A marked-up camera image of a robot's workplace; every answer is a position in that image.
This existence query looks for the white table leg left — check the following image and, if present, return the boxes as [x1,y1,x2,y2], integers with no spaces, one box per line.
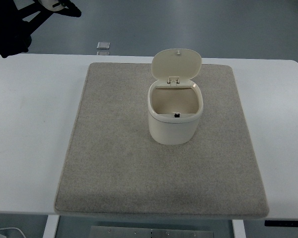
[43,215,60,238]

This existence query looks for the beige felt mat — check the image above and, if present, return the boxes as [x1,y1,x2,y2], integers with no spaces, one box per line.
[54,63,269,219]

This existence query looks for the white device on floor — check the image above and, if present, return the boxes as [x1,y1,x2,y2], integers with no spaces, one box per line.
[0,227,26,238]

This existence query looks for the white table leg right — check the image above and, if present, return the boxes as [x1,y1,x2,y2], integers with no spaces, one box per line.
[232,220,246,238]

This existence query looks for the black table control panel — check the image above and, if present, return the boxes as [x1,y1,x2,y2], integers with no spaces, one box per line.
[264,220,298,228]

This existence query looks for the white table leg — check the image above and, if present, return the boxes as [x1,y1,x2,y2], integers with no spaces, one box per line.
[232,220,246,238]
[43,215,60,238]

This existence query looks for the grey metal base plate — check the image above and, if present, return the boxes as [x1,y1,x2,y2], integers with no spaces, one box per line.
[88,226,214,238]

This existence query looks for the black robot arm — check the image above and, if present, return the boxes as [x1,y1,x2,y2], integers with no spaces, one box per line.
[0,0,81,58]

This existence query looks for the cream lidded bin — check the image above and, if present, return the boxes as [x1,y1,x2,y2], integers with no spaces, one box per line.
[148,49,204,145]

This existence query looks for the silver floor socket plate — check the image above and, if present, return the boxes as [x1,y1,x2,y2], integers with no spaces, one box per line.
[96,42,110,56]

